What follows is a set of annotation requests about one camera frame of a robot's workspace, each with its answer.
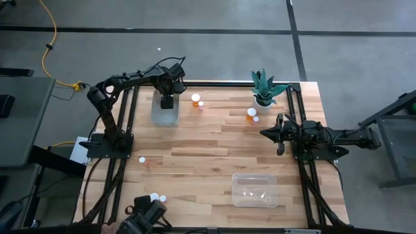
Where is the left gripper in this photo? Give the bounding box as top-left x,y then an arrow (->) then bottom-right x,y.
158,77 -> 187,110

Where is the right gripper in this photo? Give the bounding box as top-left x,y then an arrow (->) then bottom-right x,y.
259,113 -> 305,156

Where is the clear plastic bin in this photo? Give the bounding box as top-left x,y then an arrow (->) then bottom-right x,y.
150,90 -> 181,127
231,173 -> 279,209

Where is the white plant pot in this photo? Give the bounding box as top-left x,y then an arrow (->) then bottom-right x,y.
252,96 -> 274,114

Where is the green succulent plant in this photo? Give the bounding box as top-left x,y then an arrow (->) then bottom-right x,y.
250,68 -> 290,107

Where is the white paper sheet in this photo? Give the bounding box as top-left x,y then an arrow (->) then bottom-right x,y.
69,136 -> 91,166

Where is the black metal stand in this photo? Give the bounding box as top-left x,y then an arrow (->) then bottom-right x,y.
358,89 -> 416,190

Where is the black desk crossbar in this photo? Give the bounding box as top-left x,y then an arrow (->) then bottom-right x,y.
27,145 -> 88,178

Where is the person's hand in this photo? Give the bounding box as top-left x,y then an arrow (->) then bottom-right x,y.
100,222 -> 120,234

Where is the grey desk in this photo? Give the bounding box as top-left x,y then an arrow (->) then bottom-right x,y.
0,76 -> 56,168

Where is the black flat bar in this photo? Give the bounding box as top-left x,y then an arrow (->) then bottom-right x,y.
0,67 -> 35,78

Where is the black box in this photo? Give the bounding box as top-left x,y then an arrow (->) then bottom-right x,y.
0,94 -> 16,119

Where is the black bag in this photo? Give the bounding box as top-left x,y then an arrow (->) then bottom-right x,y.
0,200 -> 23,230

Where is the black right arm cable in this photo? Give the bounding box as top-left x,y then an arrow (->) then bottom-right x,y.
284,113 -> 305,131

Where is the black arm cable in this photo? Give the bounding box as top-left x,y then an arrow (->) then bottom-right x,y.
142,56 -> 187,76
284,113 -> 305,131

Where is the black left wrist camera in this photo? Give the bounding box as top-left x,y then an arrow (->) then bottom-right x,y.
168,62 -> 187,79

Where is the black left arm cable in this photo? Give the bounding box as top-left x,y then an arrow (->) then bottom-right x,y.
142,56 -> 187,76

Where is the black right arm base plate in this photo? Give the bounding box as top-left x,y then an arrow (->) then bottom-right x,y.
292,144 -> 350,163

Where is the black aluminium table frame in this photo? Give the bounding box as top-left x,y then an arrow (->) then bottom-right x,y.
77,80 -> 350,228

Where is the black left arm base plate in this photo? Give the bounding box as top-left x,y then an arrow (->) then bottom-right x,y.
79,133 -> 135,159

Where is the silver bracket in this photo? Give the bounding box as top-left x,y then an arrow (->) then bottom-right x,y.
285,228 -> 322,234

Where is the short yellow cable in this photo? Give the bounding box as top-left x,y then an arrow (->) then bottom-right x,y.
47,140 -> 77,150

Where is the black leader arm handle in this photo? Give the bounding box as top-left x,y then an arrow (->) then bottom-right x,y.
116,194 -> 168,234

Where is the long yellow extension cable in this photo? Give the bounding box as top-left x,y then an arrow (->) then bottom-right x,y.
38,0 -> 86,92

